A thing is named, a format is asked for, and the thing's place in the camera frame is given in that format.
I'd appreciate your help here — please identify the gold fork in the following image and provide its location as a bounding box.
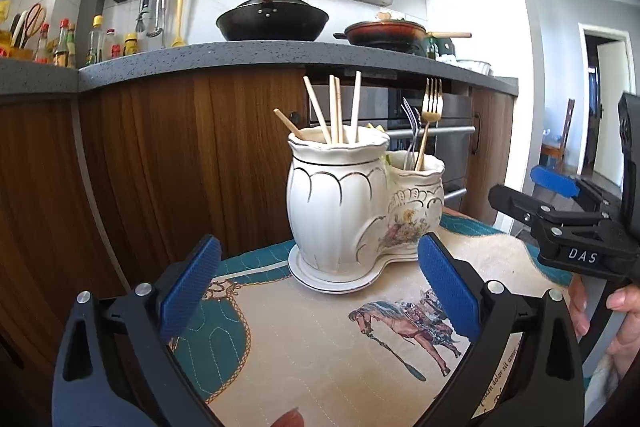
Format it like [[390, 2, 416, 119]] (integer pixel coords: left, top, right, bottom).
[[414, 77, 444, 171]]

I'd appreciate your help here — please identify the silver fork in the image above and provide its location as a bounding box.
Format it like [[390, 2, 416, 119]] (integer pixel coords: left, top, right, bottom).
[[401, 98, 416, 170]]

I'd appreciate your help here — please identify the yellow plastic utensil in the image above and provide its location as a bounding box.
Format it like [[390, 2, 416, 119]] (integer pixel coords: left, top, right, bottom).
[[367, 122, 386, 133]]

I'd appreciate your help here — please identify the wooden chopstick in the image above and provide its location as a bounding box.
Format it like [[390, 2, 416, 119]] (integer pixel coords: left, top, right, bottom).
[[349, 70, 361, 144], [273, 108, 305, 140], [329, 75, 338, 144], [303, 75, 332, 144], [334, 77, 345, 144]]

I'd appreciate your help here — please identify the wooden kitchen cabinet door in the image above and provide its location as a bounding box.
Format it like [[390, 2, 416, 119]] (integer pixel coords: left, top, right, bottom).
[[79, 66, 308, 284]]

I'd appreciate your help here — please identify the person's right hand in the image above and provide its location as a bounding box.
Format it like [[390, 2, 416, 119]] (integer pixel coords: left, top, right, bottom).
[[568, 274, 639, 378]]

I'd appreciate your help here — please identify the person's left hand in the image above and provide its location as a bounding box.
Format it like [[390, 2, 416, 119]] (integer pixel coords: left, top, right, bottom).
[[271, 407, 305, 427]]

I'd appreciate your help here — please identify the wooden chair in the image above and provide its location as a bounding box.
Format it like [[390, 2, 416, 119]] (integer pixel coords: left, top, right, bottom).
[[540, 98, 575, 171]]

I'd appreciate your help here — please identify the printed quilted table mat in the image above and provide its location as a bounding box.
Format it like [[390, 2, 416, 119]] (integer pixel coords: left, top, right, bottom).
[[167, 208, 576, 427]]

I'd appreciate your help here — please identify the stainless steel built-in oven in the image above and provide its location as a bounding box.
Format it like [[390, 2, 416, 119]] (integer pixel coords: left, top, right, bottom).
[[307, 83, 476, 210]]

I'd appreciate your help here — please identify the cream ceramic holder saucer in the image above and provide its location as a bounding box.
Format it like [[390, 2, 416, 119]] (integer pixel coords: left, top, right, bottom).
[[288, 245, 390, 295]]

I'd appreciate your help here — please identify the cream ceramic utensil holder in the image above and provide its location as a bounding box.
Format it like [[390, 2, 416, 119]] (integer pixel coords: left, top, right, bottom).
[[286, 127, 445, 277]]

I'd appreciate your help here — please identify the red-brown frying pan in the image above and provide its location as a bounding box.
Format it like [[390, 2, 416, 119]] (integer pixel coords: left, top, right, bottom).
[[333, 12, 472, 57]]

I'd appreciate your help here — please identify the red-cap sauce bottle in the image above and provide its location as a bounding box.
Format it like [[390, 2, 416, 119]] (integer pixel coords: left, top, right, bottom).
[[34, 23, 50, 64]]

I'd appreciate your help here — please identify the yellow mustard bottle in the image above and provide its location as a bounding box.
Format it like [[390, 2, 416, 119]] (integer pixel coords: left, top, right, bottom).
[[122, 32, 139, 56]]

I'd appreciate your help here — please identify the wooden utensil cup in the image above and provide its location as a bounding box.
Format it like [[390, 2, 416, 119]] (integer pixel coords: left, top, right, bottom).
[[0, 44, 34, 62]]

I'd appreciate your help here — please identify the yellow hanging spatula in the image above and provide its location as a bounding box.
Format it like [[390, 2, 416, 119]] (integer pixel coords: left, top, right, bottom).
[[171, 0, 186, 48]]

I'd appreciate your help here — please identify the clear oil bottle yellow cap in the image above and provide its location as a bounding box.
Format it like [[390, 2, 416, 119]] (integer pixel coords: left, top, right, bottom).
[[86, 15, 104, 65]]

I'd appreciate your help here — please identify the black wok with wooden handle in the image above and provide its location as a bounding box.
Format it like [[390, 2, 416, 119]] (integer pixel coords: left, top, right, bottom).
[[216, 0, 329, 41]]

